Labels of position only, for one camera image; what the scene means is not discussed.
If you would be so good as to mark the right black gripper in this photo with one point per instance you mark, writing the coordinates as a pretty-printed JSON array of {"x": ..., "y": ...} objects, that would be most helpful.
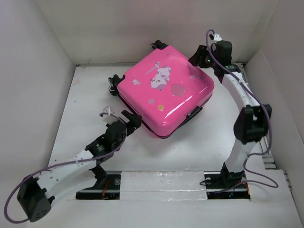
[{"x": 202, "y": 51}]

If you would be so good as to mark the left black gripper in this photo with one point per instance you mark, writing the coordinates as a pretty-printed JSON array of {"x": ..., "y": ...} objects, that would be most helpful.
[{"x": 134, "y": 119}]

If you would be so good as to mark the pink hard-shell suitcase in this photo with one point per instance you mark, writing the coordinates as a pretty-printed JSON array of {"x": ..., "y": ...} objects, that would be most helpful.
[{"x": 164, "y": 89}]

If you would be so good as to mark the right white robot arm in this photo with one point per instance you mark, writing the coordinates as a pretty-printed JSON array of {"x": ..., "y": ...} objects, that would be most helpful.
[{"x": 234, "y": 168}]

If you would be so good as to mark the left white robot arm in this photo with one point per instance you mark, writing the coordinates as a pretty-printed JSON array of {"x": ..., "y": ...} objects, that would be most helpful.
[{"x": 39, "y": 192}]

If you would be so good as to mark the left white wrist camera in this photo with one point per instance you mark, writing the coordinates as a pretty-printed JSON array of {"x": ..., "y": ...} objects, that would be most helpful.
[{"x": 106, "y": 115}]

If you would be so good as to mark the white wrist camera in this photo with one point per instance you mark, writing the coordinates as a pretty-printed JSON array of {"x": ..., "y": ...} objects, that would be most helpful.
[
  {"x": 106, "y": 115},
  {"x": 215, "y": 37}
]

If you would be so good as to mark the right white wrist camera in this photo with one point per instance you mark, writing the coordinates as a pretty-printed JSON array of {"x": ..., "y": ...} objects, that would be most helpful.
[{"x": 215, "y": 37}]

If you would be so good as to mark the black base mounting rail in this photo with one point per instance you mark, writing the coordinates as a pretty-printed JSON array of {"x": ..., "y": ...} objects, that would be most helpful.
[{"x": 162, "y": 185}]

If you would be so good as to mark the aluminium side rail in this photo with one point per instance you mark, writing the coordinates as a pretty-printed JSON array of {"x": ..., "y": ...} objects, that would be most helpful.
[{"x": 253, "y": 122}]

